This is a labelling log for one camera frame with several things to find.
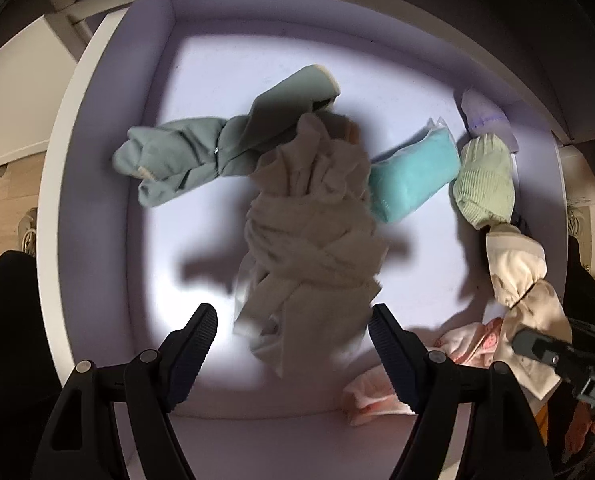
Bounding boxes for person's right hand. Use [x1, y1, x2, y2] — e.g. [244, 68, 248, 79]
[562, 400, 595, 466]

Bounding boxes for teal cloth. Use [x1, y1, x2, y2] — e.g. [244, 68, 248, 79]
[367, 117, 462, 225]

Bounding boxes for pink cloth bundle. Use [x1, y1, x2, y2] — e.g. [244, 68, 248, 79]
[340, 317, 505, 427]

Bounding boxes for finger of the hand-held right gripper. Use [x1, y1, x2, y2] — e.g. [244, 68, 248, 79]
[512, 327, 578, 376]

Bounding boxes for person's left leg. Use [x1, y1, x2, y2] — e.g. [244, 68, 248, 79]
[0, 250, 66, 480]

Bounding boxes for pale lavender sock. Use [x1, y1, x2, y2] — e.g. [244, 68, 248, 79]
[460, 87, 521, 155]

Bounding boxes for white drawer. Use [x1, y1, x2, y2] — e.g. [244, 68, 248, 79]
[38, 0, 578, 480]

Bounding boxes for beige cloth bundle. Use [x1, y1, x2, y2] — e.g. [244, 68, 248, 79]
[232, 112, 389, 378]

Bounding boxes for cream cloth bundle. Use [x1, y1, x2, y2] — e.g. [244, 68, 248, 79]
[485, 222, 574, 401]

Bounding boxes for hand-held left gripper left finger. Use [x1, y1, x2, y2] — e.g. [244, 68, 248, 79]
[38, 302, 218, 480]

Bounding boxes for light green knit sock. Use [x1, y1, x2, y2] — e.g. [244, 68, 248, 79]
[451, 132, 515, 231]

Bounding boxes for grey-green cloth bundle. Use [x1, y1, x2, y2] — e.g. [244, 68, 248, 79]
[112, 64, 339, 209]

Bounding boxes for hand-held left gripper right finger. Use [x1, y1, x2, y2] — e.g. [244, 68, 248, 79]
[370, 302, 548, 480]

